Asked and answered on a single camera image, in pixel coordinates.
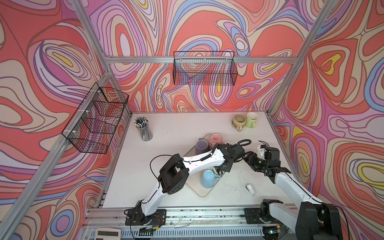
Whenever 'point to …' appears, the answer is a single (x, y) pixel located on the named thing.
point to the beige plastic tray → (194, 180)
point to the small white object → (250, 189)
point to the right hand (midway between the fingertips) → (243, 160)
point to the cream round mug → (238, 122)
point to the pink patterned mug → (216, 138)
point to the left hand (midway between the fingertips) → (225, 166)
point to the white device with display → (107, 234)
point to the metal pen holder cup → (141, 123)
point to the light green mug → (251, 119)
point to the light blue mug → (208, 179)
